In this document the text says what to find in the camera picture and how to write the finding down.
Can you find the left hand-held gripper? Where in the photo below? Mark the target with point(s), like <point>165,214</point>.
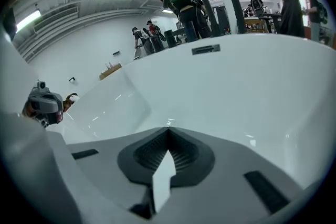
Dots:
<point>46,105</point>

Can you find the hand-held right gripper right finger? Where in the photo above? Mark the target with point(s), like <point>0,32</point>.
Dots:
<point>231,191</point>

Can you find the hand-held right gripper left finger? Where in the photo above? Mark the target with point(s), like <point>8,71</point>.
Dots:
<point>105,178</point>

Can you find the white bathtub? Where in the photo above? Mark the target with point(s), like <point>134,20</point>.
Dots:
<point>236,99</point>

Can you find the long ceiling light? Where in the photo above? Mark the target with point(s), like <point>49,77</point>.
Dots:
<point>27,21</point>

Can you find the black faucet knob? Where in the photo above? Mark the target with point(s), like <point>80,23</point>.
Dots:
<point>191,31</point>
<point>171,39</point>

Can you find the metal overflow slot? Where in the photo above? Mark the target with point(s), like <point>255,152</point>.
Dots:
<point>206,49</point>

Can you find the black hand shower wand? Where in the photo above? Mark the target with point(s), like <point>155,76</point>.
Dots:
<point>235,8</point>

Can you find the black jacket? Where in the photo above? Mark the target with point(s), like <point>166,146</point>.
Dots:
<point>292,15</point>

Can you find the wooden wall shelf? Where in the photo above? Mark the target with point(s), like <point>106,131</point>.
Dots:
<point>110,72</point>

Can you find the white wall vent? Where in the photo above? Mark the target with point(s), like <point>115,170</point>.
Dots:
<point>56,19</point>

